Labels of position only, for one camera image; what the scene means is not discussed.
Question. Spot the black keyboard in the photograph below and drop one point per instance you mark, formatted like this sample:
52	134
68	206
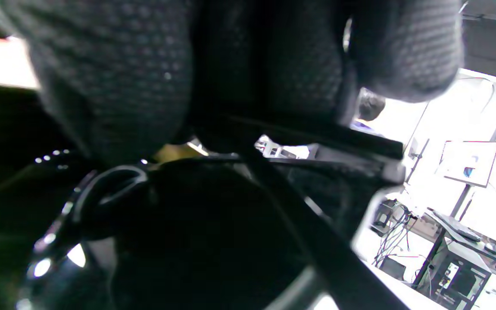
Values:
463	230

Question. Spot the monitor with pink screen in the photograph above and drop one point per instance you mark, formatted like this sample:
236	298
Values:
467	163

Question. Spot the person's right hand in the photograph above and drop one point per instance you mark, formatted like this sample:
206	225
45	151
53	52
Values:
123	64

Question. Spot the black computer cart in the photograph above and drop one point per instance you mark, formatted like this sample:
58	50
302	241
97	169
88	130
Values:
467	254

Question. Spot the black sunglasses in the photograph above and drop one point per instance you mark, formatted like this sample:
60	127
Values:
316	140

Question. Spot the black computer tower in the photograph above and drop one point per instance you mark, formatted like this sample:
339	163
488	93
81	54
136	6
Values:
463	280

